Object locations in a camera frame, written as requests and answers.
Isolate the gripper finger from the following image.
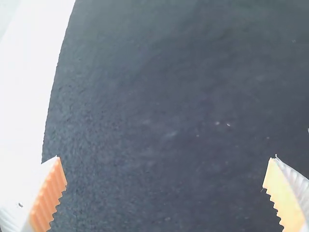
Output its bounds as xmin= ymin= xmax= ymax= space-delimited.
xmin=262 ymin=153 xmax=309 ymax=232
xmin=0 ymin=155 xmax=68 ymax=232

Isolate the black mat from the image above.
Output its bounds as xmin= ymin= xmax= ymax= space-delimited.
xmin=41 ymin=0 xmax=309 ymax=232

